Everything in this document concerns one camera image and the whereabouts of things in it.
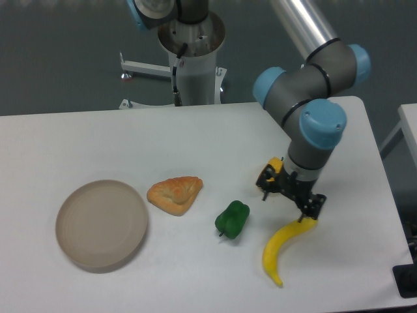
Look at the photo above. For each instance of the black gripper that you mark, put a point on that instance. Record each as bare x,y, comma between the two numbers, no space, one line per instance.
298,189

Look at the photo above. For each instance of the green bell pepper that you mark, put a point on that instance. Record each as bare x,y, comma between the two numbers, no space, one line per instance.
231,221

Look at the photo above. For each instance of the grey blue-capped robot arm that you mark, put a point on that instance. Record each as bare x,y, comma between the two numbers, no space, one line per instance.
298,101

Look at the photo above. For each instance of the yellow bell pepper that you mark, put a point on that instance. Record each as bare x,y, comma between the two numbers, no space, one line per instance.
276,163

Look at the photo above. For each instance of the yellow banana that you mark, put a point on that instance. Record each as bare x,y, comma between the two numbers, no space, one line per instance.
276,242

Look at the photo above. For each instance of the golden pastry bread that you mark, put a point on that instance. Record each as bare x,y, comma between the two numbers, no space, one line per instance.
175,195

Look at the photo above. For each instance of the white side table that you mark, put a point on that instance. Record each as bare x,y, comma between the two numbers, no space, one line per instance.
404,129

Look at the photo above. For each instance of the black box at table edge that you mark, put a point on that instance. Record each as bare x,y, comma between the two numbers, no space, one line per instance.
405,279

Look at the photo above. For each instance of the beige round plate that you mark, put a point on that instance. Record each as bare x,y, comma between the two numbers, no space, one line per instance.
101,225

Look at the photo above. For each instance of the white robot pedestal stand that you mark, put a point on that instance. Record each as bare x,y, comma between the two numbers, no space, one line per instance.
192,49

